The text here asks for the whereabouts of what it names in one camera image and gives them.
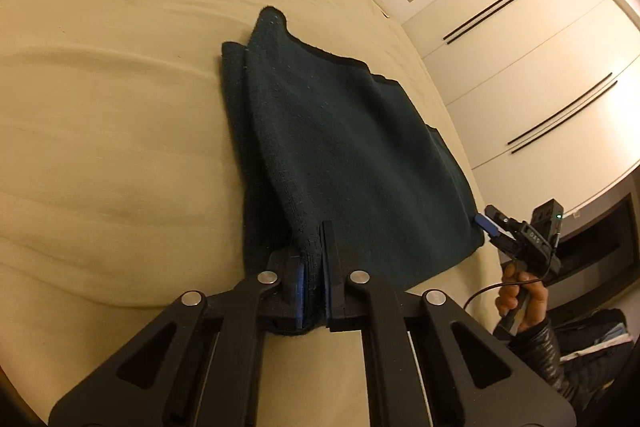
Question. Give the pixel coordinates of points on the dark recessed wall unit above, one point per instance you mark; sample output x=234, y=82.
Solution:
x=600, y=237

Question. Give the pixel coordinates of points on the dark clothes pile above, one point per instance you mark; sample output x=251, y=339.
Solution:
x=607, y=324

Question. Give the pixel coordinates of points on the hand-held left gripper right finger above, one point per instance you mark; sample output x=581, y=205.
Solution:
x=335, y=292

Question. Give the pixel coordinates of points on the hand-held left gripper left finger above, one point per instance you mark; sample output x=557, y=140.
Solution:
x=299, y=292

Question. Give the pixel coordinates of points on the white wardrobe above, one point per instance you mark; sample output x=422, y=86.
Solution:
x=550, y=47

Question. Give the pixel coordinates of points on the dark green sweater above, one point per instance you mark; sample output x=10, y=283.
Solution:
x=350, y=147

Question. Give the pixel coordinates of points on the beige bed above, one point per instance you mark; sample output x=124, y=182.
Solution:
x=125, y=107

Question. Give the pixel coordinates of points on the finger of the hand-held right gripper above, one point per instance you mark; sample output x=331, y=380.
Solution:
x=484, y=223
x=496, y=212

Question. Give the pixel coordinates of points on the person's right hand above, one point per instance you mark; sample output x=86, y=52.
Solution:
x=537, y=302

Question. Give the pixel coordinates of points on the person's right forearm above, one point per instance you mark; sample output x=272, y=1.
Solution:
x=555, y=357

